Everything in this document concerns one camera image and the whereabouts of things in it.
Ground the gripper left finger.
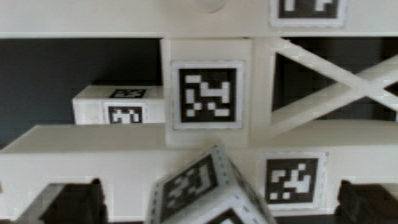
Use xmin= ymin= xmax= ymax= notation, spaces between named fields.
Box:
xmin=17 ymin=179 xmax=109 ymax=224

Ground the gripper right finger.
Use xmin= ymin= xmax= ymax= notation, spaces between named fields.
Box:
xmin=335 ymin=180 xmax=398 ymax=224

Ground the white chair back frame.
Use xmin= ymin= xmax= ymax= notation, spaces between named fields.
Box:
xmin=0 ymin=0 xmax=398 ymax=221

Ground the tagged white cube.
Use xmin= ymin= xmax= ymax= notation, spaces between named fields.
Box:
xmin=144 ymin=143 xmax=278 ymax=224

